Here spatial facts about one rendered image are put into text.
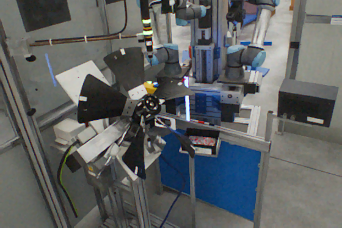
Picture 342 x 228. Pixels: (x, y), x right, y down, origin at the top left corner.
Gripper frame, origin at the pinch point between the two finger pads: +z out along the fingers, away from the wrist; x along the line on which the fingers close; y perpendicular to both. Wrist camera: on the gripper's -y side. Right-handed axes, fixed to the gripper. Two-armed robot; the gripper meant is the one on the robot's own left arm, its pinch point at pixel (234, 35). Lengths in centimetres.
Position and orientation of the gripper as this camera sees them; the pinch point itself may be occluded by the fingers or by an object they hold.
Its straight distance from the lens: 172.3
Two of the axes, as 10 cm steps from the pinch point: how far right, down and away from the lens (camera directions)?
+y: 5.3, -4.3, 7.3
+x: -8.4, -1.9, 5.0
